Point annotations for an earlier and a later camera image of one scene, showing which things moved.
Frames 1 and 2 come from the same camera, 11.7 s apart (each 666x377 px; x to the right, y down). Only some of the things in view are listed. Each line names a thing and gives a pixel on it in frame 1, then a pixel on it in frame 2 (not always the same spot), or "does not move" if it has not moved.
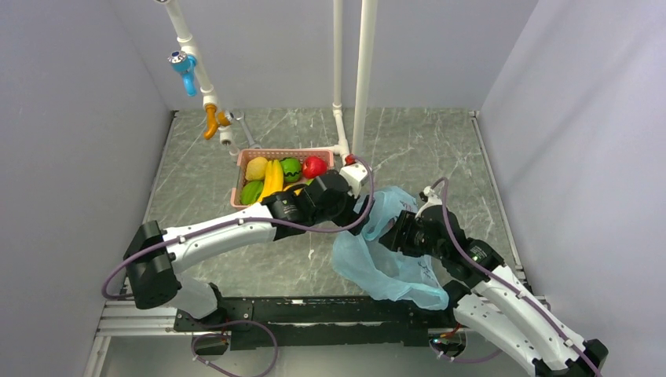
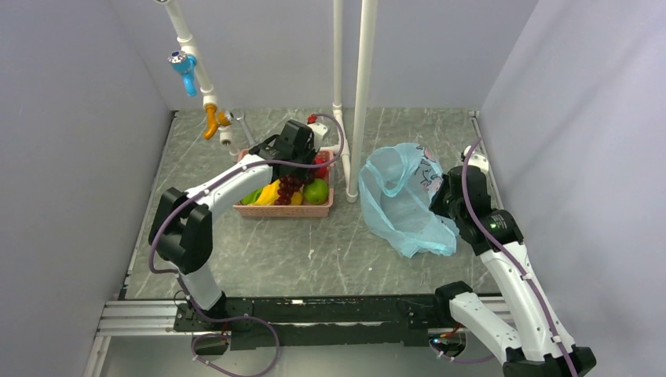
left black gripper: [352, 217] → [302, 173]
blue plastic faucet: [185, 64] does not move
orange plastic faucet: [214, 120] does not move
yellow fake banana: [274, 178] does not move
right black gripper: [397, 239] → [436, 204]
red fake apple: [314, 166] does not move
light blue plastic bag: [380, 269] → [396, 184]
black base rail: [338, 321] does not move
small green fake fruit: [251, 192] does not move
